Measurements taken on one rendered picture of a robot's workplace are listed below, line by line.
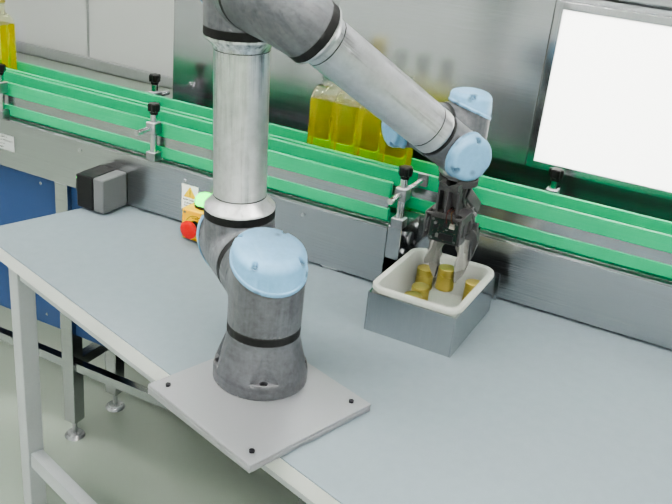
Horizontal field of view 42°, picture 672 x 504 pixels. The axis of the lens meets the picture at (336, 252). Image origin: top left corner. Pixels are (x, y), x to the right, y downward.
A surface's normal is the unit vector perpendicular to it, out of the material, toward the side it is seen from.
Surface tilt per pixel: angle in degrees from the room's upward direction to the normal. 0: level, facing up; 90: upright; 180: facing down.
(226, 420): 1
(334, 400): 1
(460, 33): 90
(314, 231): 90
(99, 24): 90
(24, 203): 90
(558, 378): 0
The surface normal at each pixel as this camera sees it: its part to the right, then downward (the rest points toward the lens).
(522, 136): -0.46, 0.33
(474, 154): 0.40, 0.43
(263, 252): 0.16, -0.84
